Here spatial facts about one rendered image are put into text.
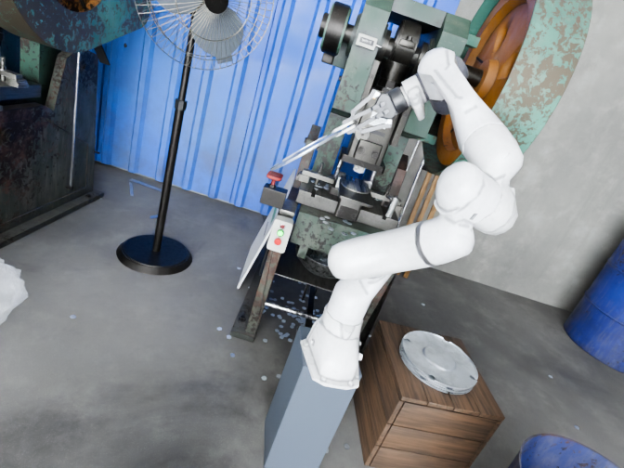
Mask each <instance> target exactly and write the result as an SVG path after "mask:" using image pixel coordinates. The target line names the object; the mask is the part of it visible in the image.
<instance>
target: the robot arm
mask: <svg viewBox="0 0 624 468"><path fill-rule="evenodd" d="M468 76H469V75H468V70H467V67H466V65H465V63H464V62H463V60H462V59H461V58H460V57H458V56H455V53H454V52H453V51H451V50H448V49H446V48H443V47H439V48H434V49H432V50H430V51H428V52H427V53H426V54H425V55H424V56H423V58H422V60H421V62H420V64H419V66H418V73H415V75H413V76H411V77H410V78H408V79H407V80H405V81H403V82H401V83H402V86H401V87H400V88H399V87H396V88H394V89H392V90H390V91H388V92H386V93H382V94H380V93H379V92H377V91H376V90H375V89H373V90H372V91H371V93H370V95H369V96H368V97H366V98H365V99H364V100H363V101H361V102H360V103H359V104H358V105H357V106H356V107H355V108H354V109H352V110H351V117H349V118H348V119H346V120H344V121H342V123H343V125H341V126H340V127H338V128H336V129H334V130H333V133H335V132H336V131H338V130H340V129H342V128H344V127H346V126H348V125H350V124H352V123H353V122H354V120H355V119H357V118H359V117H361V116H363V115H365V114H367V113H369V112H371V111H375V110H376V111H377V114H376V115H374V116H372V117H371V118H369V119H368V120H366V121H364V122H363V123H360V124H358V125H357V126H356V125H355V124H353V125H352V126H350V127H348V128H346V129H345V130H344V131H343V132H342V133H340V134H339V135H337V136H336V137H338V136H340V135H342V134H343V133H345V132H346V133H347V134H348V135H350V134H351V133H353V132H355V131H359V132H360V133H361V134H364V133H368V132H371V131H374V130H378V129H382V128H391V127H392V119H394V118H395V116H396V115H398V114H399V113H401V112H403V111H406V110H407V109H408V108H409V106H411V107H412V108H413V109H414V112H415V114H416V116H417V118H418V120H419V121H420V120H422V119H424V118H425V112H424V103H425V102H427V101H428V100H430V103H431V105H432V108H433V110H434V111H435V112H436V113H439V114H441V115H449V114H450V117H451V121H452V124H453V128H454V132H455V136H456V138H457V142H458V146H459V149H460V151H461V153H462V154H463V156H464V157H465V159H466V160H467V161H468V162H455V163H454V164H452V165H451V166H449V167H447V168H446V169H445V170H444V171H443V172H442V173H441V175H440V177H439V178H438V180H437V183H436V188H435V202H434V205H435V208H436V209H437V211H438V212H439V213H440V214H439V216H437V217H435V218H433V219H430V220H425V221H421V222H417V223H414V224H410V225H407V226H404V227H399V228H395V229H390V230H386V231H382V232H377V233H373V234H369V235H364V236H360V237H356V238H353V239H349V240H344V241H342V242H339V243H337V244H335V245H333V246H332V247H331V249H330V251H329V255H328V267H329V269H330V271H331V273H332V274H333V276H334V277H336V278H337V279H340V280H339V281H338V282H337V283H336V285H335V287H334V290H333V292H332V295H331V299H330V301H329V303H328V304H327V305H326V306H325V308H324V311H323V314H322V316H321V317H320V318H319V319H318V320H317V321H316V322H315V323H314V325H313V327H312V329H311V331H310V333H309V334H308V336H307V338H306V339H304V340H302V341H301V342H300V344H301V346H302V349H303V352H304V355H305V360H306V363H307V366H308V368H309V371H310V374H311V377H312V380H314V381H316V382H317V383H319V384H322V385H323V386H328V387H333V388H339V389H344V390H349V389H354V388H358V386H359V378H358V361H359V360H360V361H361V359H362V357H363V355H362V354H361V353H359V352H358V351H359V346H360V345H361V342H360V341H359V334H360V330H361V327H362V323H363V318H364V316H365V314H366V312H367V309H368V307H369V305H370V303H371V300H372V299H373V297H374V296H375V295H376V294H377V292H378V291H380V289H381V288H382V287H383V285H384V284H385V283H386V281H387V280H388V279H389V278H390V276H391V275H392V274H394V273H399V272H404V271H409V270H414V269H419V268H425V267H435V266H438V265H442V264H446V263H448V262H451V261H453V260H456V259H459V258H461V257H464V256H465V255H468V254H469V253H470V252H471V251H472V250H473V247H474V244H475V234H474V231H473V227H474V228H475V229H477V230H479V231H481V232H483V233H486V234H488V235H495V236H496V235H499V234H501V233H504V232H506V231H507V230H508V229H510V228H511V227H512V226H513V225H514V222H515V220H516V218H517V216H518V213H517V208H516V201H515V190H514V188H511V187H510V180H511V179H512V178H513V177H514V176H515V175H516V174H517V173H518V172H519V170H520V169H521V167H522V166H523V160H524V156H523V154H522V151H521V150H520V148H519V146H518V143H517V141H516V139H515V138H514V137H513V135H512V134H511V133H510V131H509V130H508V128H507V127H506V126H505V125H504V124H503V123H502V122H501V120H500V119H499V118H498V117H497V116H496V115H495V114H494V113H493V111H492V110H491V109H490V108H489V107H488V106H487V104H486V103H485V102H484V101H483V100H482V99H481V98H480V97H479V96H478V95H477V94H476V92H475V91H474V90H473V88H472V87H471V86H470V85H469V83H468V82H467V80H466V79H467V78H468ZM400 90H401V91H400ZM401 92H402V93H401ZM402 94H403V95H402ZM403 96H404V97H403ZM376 97H378V98H377V100H376V102H375V104H374V106H372V107H370V108H368V109H366V110H364V111H361V112H359V113H357V114H355V112H356V111H357V110H359V109H360V108H361V107H362V106H363V105H365V104H366V103H367V102H368V101H369V100H371V99H372V98H376ZM405 100H406V101H405ZM406 102H407V103H406ZM407 104H408V106H407ZM379 118H384V119H389V120H388V121H386V122H385V123H381V124H377V125H374V126H371V127H367V128H364V129H363V128H362V127H363V126H365V125H367V124H369V123H371V122H373V121H375V120H377V119H379Z"/></svg>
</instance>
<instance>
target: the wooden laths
mask: <svg viewBox="0 0 624 468"><path fill-rule="evenodd" d="M423 165H424V158H422V162H421V165H420V167H419V170H418V173H417V175H416V177H415V179H414V182H413V184H412V187H411V189H410V192H409V196H408V198H407V200H406V202H405V205H404V207H403V212H402V214H401V215H400V217H399V219H398V224H397V226H396V228H398V227H399V225H400V222H401V220H402V217H403V215H404V213H405V211H406V208H407V206H408V203H409V201H410V197H411V194H412V192H413V190H414V188H415V185H416V183H417V180H418V178H419V175H420V173H421V170H422V169H421V168H422V166H423ZM431 176H432V174H431V173H429V172H427V174H426V177H425V179H424V181H423V183H422V187H421V190H420V192H419V194H418V197H417V199H416V202H415V203H414V206H413V208H412V211H411V213H410V216H409V220H408V222H407V225H410V224H412V222H413V220H414V217H415V215H416V213H417V211H418V208H419V206H420V203H421V201H422V198H423V195H424V192H425V191H426V188H427V186H428V183H429V181H430V178H431ZM438 178H439V176H438V175H435V177H434V179H433V182H432V184H431V187H430V188H429V191H428V193H427V195H426V198H425V200H424V203H423V205H422V209H421V211H420V213H419V215H418V218H417V220H416V223H417V222H421V221H422V220H423V216H424V214H425V211H426V209H427V207H428V204H429V202H430V200H431V198H432V196H433V193H434V191H435V188H436V183H437V180H438ZM435 212H436V207H435V205H434V204H433V206H432V208H431V210H430V213H429V215H428V217H427V219H426V220H430V219H433V217H434V214H435ZM407 225H406V226H407ZM409 273H410V270H409V271H405V272H404V275H403V278H406V279H407V278H408V276H409Z"/></svg>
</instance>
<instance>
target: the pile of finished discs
mask: <svg viewBox="0 0 624 468"><path fill-rule="evenodd" d="M399 353H400V356H402V357H401V358H402V360H403V362H404V364H405V365H406V366H407V368H408V369H409V370H410V371H411V372H412V373H413V374H414V375H415V376H416V377H417V378H418V379H420V380H421V381H422V382H424V383H425V384H427V385H429V386H431V387H433V388H434V389H436V390H438V391H441V392H443V393H447V394H448V392H449V393H450V394H451V395H464V394H467V393H469V392H470V391H471V390H472V389H473V387H474V386H475V384H476V383H477V378H478V372H477V369H476V367H475V364H474V363H473V361H472V360H471V359H470V358H469V357H468V356H467V355H466V354H465V353H464V352H463V351H462V350H461V349H460V348H459V347H458V346H456V345H455V344H454V343H452V342H447V341H445V339H444V338H443V337H441V336H439V335H437V334H434V333H431V332H428V331H411V332H409V333H407V334H406V335H405V336H404V337H403V339H402V341H401V343H400V346H399ZM447 391H448V392H447Z"/></svg>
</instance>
